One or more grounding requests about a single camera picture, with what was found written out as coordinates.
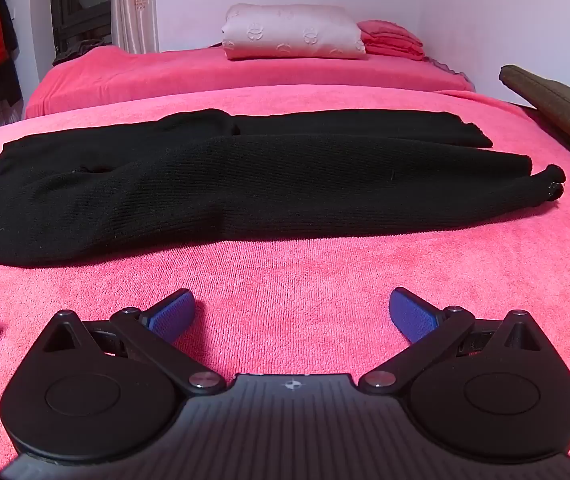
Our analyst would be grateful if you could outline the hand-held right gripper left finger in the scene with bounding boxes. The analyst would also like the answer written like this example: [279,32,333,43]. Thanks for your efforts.
[39,289,227,395]

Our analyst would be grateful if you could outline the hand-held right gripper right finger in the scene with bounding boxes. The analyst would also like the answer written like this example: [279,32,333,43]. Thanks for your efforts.
[359,288,550,395]

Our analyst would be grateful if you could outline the black knit pants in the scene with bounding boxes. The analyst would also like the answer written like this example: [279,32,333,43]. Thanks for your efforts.
[0,108,566,268]

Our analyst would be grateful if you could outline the pink terry bed blanket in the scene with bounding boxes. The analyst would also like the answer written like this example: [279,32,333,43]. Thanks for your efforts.
[0,85,570,466]

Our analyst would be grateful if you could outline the red bed cover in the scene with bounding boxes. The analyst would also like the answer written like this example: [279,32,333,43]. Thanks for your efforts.
[25,44,473,120]

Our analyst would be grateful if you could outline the brown cushion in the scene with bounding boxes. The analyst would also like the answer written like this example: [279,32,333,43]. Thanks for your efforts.
[499,65,570,161]

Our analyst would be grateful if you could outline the dark cloth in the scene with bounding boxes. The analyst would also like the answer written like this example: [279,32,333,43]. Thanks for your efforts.
[52,39,116,67]

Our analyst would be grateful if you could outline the folded pink blanket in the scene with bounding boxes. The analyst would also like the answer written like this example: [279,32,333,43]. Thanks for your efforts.
[357,20,426,62]

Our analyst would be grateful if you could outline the pale patterned curtain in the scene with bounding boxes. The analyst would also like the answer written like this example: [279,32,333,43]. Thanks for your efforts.
[110,0,160,55]

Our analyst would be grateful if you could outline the dark window frame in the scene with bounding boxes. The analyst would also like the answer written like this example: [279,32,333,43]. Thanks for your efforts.
[50,0,114,53]

